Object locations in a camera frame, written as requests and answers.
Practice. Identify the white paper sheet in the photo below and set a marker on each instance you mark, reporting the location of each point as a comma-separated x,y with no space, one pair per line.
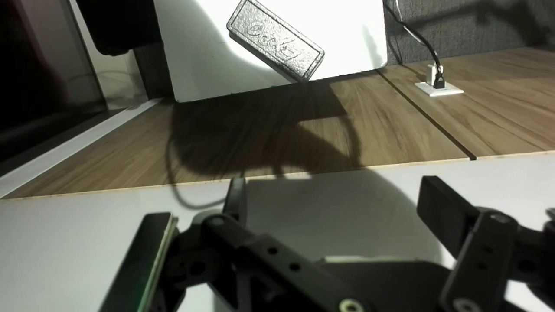
196,52

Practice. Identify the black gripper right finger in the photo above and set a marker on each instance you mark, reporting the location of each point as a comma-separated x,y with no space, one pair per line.
486,253

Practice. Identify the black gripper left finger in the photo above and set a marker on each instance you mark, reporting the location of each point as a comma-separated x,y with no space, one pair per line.
260,253

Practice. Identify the white outlet plate with plug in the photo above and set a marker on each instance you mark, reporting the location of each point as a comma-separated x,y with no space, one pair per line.
437,85

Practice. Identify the black whiteboard eraser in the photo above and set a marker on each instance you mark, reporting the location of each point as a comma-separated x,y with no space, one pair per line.
274,37

